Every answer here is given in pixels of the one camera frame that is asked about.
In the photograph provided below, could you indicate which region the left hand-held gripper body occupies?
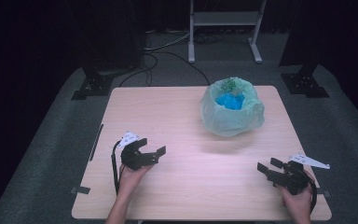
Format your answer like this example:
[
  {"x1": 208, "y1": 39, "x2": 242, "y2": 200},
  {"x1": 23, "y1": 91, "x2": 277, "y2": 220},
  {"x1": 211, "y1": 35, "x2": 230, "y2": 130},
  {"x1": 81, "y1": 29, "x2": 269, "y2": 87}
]
[{"x1": 117, "y1": 131, "x2": 159, "y2": 172}]

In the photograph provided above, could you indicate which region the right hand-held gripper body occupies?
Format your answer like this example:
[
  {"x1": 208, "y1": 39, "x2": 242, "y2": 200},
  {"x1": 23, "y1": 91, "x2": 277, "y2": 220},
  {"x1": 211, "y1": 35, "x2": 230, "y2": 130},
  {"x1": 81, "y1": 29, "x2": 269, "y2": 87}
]
[{"x1": 267, "y1": 152, "x2": 331, "y2": 196}]

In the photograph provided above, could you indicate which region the person's left hand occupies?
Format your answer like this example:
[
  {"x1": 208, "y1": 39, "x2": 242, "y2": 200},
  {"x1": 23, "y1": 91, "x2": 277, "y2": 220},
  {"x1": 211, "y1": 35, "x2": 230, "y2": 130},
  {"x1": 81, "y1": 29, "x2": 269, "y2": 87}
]
[{"x1": 117, "y1": 164, "x2": 155, "y2": 197}]

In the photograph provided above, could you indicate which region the person's right hand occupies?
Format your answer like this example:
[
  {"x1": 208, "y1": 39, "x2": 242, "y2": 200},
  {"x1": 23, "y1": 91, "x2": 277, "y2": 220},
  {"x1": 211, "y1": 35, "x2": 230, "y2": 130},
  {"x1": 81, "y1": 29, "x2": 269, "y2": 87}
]
[{"x1": 278, "y1": 185, "x2": 313, "y2": 217}]

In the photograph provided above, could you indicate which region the black table clip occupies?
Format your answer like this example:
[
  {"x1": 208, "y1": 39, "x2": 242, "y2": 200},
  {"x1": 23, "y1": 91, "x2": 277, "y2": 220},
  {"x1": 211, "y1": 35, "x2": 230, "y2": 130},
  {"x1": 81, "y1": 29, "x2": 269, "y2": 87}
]
[
  {"x1": 70, "y1": 185, "x2": 91, "y2": 196},
  {"x1": 316, "y1": 187, "x2": 333, "y2": 199}
]

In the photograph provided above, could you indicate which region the light green trash bag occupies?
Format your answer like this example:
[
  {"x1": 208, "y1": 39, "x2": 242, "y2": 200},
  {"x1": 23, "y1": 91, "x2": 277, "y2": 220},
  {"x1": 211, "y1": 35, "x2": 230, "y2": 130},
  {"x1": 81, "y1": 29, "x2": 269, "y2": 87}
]
[{"x1": 200, "y1": 77, "x2": 266, "y2": 138}]

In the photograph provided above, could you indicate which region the black stand base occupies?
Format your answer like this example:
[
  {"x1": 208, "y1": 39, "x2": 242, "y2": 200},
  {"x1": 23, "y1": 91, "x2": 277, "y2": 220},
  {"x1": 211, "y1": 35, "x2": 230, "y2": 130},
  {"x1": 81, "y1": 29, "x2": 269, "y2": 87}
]
[
  {"x1": 71, "y1": 74, "x2": 115, "y2": 101},
  {"x1": 281, "y1": 71, "x2": 331, "y2": 99}
]

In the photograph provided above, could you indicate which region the crumpled blue plastic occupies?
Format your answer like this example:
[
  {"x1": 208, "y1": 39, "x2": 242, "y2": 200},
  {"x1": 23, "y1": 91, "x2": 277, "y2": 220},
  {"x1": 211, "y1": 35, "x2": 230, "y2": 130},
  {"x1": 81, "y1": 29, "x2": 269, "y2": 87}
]
[{"x1": 214, "y1": 92, "x2": 246, "y2": 112}]

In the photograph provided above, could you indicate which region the crumpled green wrapper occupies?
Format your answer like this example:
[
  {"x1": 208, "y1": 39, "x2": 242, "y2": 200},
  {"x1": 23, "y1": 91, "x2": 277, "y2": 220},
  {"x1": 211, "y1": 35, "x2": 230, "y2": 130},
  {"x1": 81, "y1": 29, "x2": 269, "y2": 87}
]
[{"x1": 219, "y1": 77, "x2": 238, "y2": 94}]

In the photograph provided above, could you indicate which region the white metal stand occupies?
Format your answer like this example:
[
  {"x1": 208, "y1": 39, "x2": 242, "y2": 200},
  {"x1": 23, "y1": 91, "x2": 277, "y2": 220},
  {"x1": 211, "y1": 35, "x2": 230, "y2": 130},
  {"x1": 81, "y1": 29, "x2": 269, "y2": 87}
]
[{"x1": 187, "y1": 0, "x2": 268, "y2": 64}]

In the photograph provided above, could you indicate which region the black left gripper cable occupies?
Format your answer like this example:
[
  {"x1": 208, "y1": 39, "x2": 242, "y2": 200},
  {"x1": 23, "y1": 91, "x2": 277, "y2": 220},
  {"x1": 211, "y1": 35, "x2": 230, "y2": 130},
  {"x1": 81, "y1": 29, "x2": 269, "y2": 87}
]
[{"x1": 111, "y1": 140, "x2": 123, "y2": 197}]

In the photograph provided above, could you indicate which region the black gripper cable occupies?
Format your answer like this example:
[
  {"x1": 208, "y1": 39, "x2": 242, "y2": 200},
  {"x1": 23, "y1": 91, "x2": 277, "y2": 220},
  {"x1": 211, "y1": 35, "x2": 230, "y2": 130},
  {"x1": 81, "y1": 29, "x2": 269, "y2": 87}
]
[
  {"x1": 111, "y1": 140, "x2": 123, "y2": 197},
  {"x1": 303, "y1": 172, "x2": 319, "y2": 215}
]

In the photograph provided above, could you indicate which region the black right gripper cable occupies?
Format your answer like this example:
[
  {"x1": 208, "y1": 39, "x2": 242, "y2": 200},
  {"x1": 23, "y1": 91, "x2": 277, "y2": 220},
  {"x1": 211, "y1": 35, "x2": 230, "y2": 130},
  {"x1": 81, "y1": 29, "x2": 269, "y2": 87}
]
[{"x1": 303, "y1": 172, "x2": 319, "y2": 215}]

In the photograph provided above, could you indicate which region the black floor cable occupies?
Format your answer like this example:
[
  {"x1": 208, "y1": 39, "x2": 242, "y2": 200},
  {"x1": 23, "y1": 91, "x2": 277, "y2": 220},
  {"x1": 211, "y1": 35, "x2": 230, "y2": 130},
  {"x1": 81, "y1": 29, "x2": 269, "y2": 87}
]
[{"x1": 117, "y1": 50, "x2": 213, "y2": 89}]

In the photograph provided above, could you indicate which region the grey floor cable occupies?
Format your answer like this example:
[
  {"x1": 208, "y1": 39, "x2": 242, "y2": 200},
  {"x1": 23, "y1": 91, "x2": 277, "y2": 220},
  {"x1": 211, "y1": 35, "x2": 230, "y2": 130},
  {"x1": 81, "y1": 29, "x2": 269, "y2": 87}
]
[{"x1": 142, "y1": 30, "x2": 191, "y2": 52}]

